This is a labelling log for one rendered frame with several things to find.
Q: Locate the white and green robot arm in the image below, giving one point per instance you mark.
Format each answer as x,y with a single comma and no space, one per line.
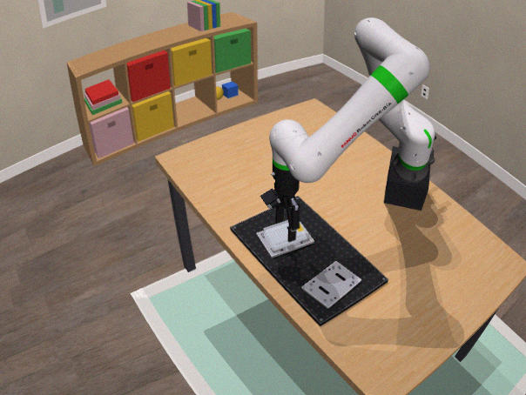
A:
402,68

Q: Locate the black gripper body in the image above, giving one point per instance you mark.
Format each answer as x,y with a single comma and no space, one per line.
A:
289,190

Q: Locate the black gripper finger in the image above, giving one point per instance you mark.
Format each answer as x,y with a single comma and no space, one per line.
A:
280,212
293,216

